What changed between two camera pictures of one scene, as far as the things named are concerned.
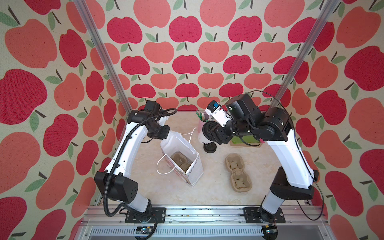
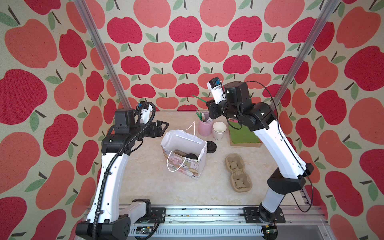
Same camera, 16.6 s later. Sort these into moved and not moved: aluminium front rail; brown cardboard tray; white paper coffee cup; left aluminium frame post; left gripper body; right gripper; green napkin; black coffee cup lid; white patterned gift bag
Moved: black coffee cup lid; white paper coffee cup; left gripper body; right gripper; white patterned gift bag
Not moved: brown cardboard tray; aluminium front rail; left aluminium frame post; green napkin
